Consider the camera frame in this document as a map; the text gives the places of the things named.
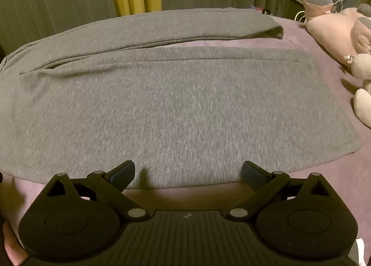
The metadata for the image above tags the grey sock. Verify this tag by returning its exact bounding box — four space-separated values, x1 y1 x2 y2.
0 7 363 190

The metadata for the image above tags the purple bed sheet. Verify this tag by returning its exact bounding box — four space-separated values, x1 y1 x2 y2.
0 8 371 266

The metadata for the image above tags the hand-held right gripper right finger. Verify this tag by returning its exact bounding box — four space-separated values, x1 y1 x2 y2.
227 160 331 220

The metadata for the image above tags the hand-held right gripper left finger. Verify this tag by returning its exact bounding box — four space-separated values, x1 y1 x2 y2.
46 160 150 220

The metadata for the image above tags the pink plush toy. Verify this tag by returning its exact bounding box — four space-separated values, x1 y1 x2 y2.
303 0 371 65

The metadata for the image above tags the cream plush toy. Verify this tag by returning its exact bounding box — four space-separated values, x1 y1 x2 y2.
349 53 371 127

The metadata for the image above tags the dark bedside table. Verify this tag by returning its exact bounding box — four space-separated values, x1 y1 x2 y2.
287 0 308 21

